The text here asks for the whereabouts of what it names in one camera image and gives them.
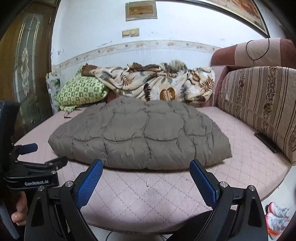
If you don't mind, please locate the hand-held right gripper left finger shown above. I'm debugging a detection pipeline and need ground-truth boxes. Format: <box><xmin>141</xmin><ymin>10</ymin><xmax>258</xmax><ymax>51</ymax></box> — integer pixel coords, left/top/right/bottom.
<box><xmin>23</xmin><ymin>159</ymin><xmax>104</xmax><ymax>241</ymax></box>

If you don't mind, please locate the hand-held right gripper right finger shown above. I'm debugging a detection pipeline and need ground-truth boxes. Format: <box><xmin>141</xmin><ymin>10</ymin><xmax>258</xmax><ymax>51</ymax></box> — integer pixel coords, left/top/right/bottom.
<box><xmin>189</xmin><ymin>159</ymin><xmax>269</xmax><ymax>241</ymax></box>

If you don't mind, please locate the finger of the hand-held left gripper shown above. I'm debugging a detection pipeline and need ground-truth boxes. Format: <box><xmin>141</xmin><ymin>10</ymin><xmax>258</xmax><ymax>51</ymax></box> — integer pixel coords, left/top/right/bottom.
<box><xmin>9</xmin><ymin>143</ymin><xmax>38</xmax><ymax>163</ymax></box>
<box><xmin>14</xmin><ymin>156</ymin><xmax>68</xmax><ymax>172</ymax></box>

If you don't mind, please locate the grey-brown quilted hooded jacket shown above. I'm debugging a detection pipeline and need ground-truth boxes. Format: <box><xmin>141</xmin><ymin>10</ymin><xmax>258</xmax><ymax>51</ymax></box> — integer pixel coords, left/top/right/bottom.
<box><xmin>48</xmin><ymin>95</ymin><xmax>232</xmax><ymax>171</ymax></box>

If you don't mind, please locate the person's left hand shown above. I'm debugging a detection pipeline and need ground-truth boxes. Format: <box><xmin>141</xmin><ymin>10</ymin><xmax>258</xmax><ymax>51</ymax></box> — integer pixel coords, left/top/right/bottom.
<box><xmin>11</xmin><ymin>191</ymin><xmax>29</xmax><ymax>226</ymax></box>

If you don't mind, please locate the pink quilted sofa bed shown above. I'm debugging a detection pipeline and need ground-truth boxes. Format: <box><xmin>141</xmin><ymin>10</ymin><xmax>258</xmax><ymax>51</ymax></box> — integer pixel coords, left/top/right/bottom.
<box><xmin>14</xmin><ymin>38</ymin><xmax>296</xmax><ymax>233</ymax></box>

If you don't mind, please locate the floral plastic bag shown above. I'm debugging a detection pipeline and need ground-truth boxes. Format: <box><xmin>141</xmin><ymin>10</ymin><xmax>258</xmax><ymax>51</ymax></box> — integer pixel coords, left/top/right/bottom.
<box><xmin>46</xmin><ymin>72</ymin><xmax>62</xmax><ymax>114</ymax></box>

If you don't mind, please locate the green checked pillow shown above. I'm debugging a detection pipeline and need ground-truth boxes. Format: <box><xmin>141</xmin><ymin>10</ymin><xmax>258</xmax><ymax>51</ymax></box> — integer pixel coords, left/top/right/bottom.
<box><xmin>55</xmin><ymin>66</ymin><xmax>109</xmax><ymax>112</ymax></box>

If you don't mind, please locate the flat black device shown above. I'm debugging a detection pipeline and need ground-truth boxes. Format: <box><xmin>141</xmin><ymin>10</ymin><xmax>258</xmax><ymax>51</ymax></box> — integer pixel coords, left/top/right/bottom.
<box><xmin>254</xmin><ymin>132</ymin><xmax>281</xmax><ymax>153</ymax></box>

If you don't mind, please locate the white and orange sneaker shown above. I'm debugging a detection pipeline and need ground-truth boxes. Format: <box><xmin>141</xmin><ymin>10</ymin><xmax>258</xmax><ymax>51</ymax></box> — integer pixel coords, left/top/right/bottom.
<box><xmin>265</xmin><ymin>212</ymin><xmax>288</xmax><ymax>240</ymax></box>
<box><xmin>268</xmin><ymin>202</ymin><xmax>289</xmax><ymax>218</ymax></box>

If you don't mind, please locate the brown cushion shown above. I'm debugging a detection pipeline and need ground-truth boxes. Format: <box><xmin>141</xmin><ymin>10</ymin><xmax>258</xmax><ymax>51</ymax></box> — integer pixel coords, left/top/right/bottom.
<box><xmin>106</xmin><ymin>89</ymin><xmax>121</xmax><ymax>103</ymax></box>

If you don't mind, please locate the wooden door with glass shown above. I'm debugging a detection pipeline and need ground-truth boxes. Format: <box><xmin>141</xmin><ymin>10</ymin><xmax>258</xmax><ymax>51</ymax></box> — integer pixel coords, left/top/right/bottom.
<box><xmin>0</xmin><ymin>0</ymin><xmax>58</xmax><ymax>137</ymax></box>

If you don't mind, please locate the striped floral sofa cushion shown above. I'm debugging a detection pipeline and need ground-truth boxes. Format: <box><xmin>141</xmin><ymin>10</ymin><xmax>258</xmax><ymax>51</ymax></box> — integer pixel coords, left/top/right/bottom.
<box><xmin>217</xmin><ymin>66</ymin><xmax>296</xmax><ymax>165</ymax></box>

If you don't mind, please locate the leaf print blanket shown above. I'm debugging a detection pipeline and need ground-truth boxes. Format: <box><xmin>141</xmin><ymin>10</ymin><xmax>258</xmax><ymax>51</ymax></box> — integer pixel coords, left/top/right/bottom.
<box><xmin>81</xmin><ymin>60</ymin><xmax>215</xmax><ymax>103</ymax></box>

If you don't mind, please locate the thin black cable loop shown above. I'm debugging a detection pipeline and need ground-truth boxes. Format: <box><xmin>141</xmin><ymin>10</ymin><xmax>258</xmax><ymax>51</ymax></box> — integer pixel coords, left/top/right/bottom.
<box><xmin>246</xmin><ymin>38</ymin><xmax>270</xmax><ymax>61</ymax></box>

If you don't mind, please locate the small framed wall picture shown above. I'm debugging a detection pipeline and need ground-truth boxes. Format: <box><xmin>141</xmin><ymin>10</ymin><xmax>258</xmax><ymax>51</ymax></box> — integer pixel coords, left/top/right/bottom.
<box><xmin>125</xmin><ymin>0</ymin><xmax>158</xmax><ymax>22</ymax></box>

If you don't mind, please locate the large framed wall picture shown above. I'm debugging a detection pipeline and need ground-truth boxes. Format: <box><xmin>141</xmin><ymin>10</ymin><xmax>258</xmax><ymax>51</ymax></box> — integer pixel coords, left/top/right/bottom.
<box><xmin>203</xmin><ymin>0</ymin><xmax>270</xmax><ymax>37</ymax></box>

